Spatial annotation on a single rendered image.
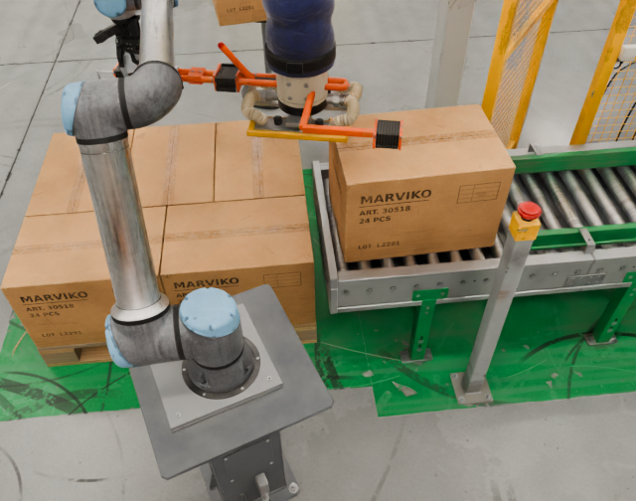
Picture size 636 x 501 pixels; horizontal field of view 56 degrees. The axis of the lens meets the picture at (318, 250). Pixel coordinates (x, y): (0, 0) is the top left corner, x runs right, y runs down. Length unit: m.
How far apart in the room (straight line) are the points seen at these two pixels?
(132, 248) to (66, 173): 1.50
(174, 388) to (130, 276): 0.40
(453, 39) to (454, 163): 1.14
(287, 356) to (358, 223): 0.61
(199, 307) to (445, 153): 1.08
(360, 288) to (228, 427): 0.81
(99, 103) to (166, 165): 1.48
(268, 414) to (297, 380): 0.13
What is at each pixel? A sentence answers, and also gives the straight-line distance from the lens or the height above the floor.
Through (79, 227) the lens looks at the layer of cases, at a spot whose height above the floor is 0.54.
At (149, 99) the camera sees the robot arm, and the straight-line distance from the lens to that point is 1.42.
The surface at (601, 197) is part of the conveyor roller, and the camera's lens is 2.86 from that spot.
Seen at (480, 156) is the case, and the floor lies 0.95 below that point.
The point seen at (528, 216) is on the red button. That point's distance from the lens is 1.90.
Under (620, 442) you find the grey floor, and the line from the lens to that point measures 2.78.
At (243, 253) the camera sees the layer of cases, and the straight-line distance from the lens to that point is 2.39.
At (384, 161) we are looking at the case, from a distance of 2.15.
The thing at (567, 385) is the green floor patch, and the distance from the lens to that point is 2.84.
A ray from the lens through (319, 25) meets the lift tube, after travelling 1.89.
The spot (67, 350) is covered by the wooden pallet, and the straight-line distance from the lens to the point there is 2.84.
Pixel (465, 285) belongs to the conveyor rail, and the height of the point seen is 0.50.
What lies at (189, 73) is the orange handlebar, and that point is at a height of 1.22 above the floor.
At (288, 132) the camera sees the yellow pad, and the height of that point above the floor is 1.10.
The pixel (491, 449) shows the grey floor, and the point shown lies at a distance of 2.59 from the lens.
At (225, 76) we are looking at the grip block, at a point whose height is 1.23.
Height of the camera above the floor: 2.28
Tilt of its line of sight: 47 degrees down
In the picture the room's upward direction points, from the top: 1 degrees counter-clockwise
